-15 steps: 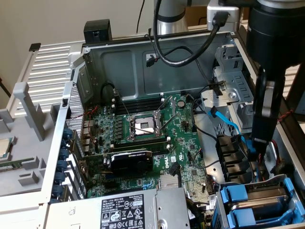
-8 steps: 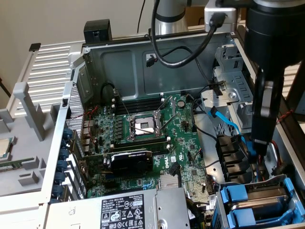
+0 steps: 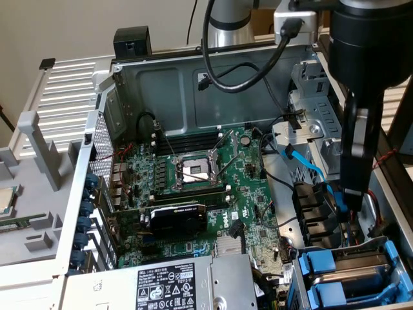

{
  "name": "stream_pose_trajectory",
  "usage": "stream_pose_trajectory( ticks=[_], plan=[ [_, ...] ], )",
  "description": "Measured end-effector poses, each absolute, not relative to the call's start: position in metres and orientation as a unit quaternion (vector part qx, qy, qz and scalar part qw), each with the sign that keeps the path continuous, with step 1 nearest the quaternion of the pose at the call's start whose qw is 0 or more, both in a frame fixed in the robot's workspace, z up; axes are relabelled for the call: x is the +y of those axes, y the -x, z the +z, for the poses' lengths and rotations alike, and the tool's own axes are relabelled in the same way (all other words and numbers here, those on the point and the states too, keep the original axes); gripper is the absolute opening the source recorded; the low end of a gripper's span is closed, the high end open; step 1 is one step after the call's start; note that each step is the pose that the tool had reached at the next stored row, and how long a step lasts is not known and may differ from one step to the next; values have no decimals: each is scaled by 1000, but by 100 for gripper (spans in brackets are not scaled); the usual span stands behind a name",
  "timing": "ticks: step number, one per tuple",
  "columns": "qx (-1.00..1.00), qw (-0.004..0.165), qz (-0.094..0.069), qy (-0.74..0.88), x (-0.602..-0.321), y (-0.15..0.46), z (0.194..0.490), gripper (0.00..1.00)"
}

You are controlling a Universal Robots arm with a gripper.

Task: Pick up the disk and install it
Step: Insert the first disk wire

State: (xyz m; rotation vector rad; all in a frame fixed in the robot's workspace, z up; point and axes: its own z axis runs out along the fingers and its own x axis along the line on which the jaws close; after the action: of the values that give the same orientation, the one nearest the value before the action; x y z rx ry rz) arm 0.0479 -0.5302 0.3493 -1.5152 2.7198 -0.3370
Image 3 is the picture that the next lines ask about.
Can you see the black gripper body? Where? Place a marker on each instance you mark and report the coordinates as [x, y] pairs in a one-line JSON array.
[[371, 42]]

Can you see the empty blue disk carrier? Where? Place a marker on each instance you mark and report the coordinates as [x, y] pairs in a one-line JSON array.
[[326, 292]]

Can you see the grey metal drive cage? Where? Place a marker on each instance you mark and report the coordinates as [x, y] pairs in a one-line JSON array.
[[322, 109]]

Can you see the green Dell motherboard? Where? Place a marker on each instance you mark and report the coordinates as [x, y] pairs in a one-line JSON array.
[[245, 193]]

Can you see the round coin cell battery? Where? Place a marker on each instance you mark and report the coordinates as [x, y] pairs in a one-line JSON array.
[[246, 140]]

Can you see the brown cardboard box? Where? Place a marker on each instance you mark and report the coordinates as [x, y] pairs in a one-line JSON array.
[[261, 22]]

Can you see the white barcode tag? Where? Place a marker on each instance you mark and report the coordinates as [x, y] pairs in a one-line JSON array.
[[288, 274]]

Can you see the metal socket cover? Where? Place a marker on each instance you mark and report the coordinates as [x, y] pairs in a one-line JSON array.
[[234, 142]]

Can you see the hard drive in blue caddy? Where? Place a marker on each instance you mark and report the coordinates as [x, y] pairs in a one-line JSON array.
[[301, 290]]

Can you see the metal locking lever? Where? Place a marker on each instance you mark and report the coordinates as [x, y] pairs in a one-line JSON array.
[[165, 142], [223, 155]]

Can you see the silver finned heatsink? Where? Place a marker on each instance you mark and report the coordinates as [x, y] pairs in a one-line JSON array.
[[227, 245]]

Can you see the metal CPU socket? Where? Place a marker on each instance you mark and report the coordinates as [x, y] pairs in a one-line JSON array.
[[193, 169]]

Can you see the black RAM slot bank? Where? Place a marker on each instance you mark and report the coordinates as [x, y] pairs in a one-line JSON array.
[[190, 142], [193, 201]]

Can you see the silver power supply unit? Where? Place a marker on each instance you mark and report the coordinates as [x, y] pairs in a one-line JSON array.
[[226, 274]]

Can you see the black Nvidia graphics card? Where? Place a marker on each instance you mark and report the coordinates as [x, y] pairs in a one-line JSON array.
[[177, 221]]

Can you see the open grey PC case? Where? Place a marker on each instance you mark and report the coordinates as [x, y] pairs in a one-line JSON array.
[[161, 93]]

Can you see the black plastic box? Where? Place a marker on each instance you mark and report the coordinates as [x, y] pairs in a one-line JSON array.
[[132, 42]]

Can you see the blue slot retainer clip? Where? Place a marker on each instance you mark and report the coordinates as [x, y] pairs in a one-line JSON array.
[[87, 208], [92, 179], [81, 241], [89, 194], [78, 258], [84, 224]]

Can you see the grey plastic parts rack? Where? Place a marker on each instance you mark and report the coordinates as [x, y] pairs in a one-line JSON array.
[[32, 200]]

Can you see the green RAM stick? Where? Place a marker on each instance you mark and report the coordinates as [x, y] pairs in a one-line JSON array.
[[13, 224]]

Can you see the silver CPU chip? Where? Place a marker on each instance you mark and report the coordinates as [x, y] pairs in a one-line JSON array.
[[4, 201]]

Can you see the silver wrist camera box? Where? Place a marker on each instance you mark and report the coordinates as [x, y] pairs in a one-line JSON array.
[[311, 22]]

